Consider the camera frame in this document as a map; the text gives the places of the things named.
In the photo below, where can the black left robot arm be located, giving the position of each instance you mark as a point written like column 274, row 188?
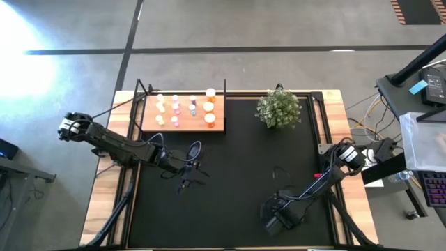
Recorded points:
column 115, row 143

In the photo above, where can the blue paper note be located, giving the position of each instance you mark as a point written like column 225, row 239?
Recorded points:
column 418, row 87

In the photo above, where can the black aluminium rig frame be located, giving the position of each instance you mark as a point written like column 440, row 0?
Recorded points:
column 115, row 216

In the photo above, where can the black side stand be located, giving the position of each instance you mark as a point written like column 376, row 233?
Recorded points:
column 383, row 169

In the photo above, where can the dark purple pill bottle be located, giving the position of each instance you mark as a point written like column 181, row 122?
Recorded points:
column 192, row 100

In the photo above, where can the light purple pill bottle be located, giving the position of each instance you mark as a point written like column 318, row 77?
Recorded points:
column 175, row 98

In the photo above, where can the backlit keyboard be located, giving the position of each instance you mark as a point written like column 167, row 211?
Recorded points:
column 433, row 188

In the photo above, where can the blue pill bottle red capsules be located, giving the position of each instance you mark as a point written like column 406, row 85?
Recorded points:
column 192, row 110

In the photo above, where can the green potted plant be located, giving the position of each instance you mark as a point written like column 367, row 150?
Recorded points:
column 278, row 108

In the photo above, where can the clear plastic bag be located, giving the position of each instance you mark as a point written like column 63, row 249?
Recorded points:
column 423, row 143

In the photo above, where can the black electronic device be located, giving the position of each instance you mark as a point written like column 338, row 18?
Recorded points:
column 433, row 87

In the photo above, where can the black side desk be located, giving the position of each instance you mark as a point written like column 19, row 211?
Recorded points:
column 21, row 164

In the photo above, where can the narrow orange pill bottle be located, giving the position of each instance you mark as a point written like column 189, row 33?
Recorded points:
column 210, row 94

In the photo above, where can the white paper sheet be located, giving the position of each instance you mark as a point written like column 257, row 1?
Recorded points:
column 374, row 183

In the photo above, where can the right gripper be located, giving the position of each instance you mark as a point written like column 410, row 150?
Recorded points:
column 282, row 214

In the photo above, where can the wooden shelf black frame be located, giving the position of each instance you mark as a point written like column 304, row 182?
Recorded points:
column 181, row 120

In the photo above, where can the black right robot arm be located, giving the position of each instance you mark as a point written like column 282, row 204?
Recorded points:
column 324, row 179

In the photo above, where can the pink red pill bottle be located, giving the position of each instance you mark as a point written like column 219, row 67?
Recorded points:
column 174, row 121

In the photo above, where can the black pole stand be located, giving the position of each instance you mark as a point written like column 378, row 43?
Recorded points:
column 418, row 62

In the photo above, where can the small red object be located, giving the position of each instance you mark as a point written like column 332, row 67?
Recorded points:
column 317, row 175

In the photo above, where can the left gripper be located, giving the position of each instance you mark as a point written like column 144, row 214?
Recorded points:
column 191, row 171

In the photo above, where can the clear water bottle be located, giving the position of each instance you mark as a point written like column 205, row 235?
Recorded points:
column 400, row 176

